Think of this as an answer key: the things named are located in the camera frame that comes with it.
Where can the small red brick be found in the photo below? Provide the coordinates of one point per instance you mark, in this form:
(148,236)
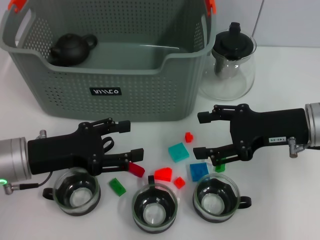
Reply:
(179,182)
(189,137)

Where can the blue square plate brick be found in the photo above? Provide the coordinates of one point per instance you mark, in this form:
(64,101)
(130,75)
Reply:
(198,171)

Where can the small green brick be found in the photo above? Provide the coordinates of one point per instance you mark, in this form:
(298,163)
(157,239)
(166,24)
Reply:
(220,168)

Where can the green two-stud brick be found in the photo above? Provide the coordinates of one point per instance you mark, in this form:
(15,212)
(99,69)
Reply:
(117,187)

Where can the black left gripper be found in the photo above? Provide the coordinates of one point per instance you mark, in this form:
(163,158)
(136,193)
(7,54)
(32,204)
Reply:
(62,152)

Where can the teal square plate brick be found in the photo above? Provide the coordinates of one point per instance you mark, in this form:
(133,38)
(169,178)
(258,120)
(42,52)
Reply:
(178,152)

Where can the dark red curved brick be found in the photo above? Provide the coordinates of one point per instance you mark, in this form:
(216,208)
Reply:
(137,171)

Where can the glass teapot with black lid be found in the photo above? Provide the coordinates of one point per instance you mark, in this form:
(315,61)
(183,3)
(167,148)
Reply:
(232,45)

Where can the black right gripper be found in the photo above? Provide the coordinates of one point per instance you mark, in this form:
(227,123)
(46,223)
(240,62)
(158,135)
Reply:
(270,127)

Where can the bright red slope brick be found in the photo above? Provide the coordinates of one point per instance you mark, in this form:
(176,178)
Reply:
(163,175)

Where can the dark clay teapot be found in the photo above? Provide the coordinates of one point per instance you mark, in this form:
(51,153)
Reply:
(72,48)

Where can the grey-green perforated storage bin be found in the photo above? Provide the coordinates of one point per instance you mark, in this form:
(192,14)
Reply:
(125,105)

